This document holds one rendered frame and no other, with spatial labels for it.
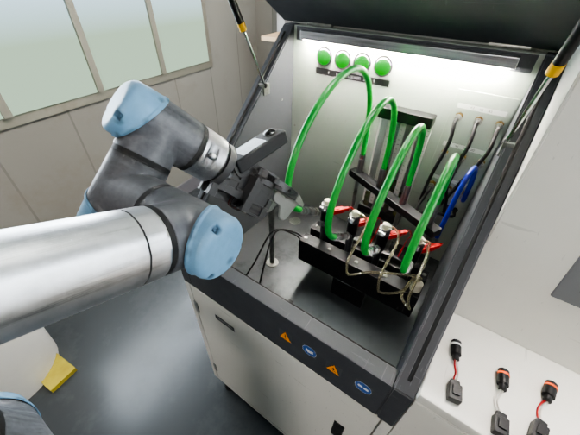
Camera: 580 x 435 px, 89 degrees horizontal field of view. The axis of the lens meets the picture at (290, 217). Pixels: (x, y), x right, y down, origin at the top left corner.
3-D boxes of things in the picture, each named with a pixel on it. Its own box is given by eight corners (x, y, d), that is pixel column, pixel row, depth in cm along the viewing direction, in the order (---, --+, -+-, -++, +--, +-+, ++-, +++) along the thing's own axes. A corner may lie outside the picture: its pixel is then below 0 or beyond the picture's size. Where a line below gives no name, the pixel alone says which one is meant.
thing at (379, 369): (192, 286, 94) (181, 250, 83) (202, 276, 96) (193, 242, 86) (375, 415, 67) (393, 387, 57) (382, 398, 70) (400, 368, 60)
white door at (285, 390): (216, 375, 138) (187, 285, 94) (219, 372, 139) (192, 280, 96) (339, 482, 110) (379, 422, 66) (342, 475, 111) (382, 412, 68)
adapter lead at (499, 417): (504, 441, 48) (510, 438, 47) (489, 432, 49) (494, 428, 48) (507, 375, 56) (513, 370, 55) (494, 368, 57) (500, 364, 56)
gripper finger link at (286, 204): (291, 225, 61) (259, 208, 55) (304, 200, 61) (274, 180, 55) (300, 230, 59) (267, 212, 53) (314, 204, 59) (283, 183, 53)
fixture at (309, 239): (296, 273, 93) (299, 238, 84) (312, 255, 100) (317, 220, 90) (401, 331, 79) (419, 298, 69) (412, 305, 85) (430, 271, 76)
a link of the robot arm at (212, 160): (193, 122, 46) (218, 128, 41) (216, 138, 49) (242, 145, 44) (171, 165, 46) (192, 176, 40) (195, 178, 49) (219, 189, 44)
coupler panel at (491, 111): (416, 198, 89) (456, 91, 69) (419, 193, 91) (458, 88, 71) (462, 215, 83) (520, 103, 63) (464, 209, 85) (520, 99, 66)
